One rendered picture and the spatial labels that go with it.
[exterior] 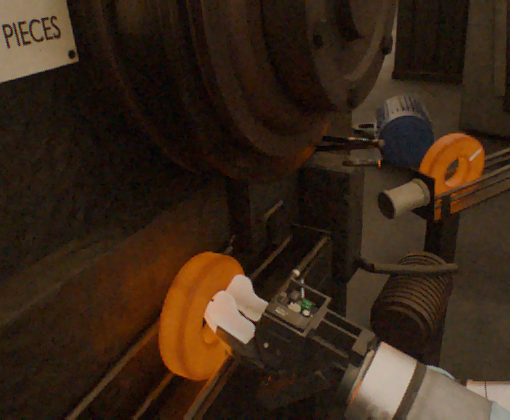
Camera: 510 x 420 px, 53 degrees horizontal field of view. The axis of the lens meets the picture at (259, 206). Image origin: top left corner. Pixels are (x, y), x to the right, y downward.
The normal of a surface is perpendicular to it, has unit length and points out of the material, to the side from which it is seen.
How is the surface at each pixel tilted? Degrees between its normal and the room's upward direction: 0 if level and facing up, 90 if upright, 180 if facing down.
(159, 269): 90
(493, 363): 0
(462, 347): 0
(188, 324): 88
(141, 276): 90
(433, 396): 25
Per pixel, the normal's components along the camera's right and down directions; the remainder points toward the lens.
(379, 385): -0.17, -0.37
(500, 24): -0.69, 0.37
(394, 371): 0.07, -0.69
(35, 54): 0.87, 0.18
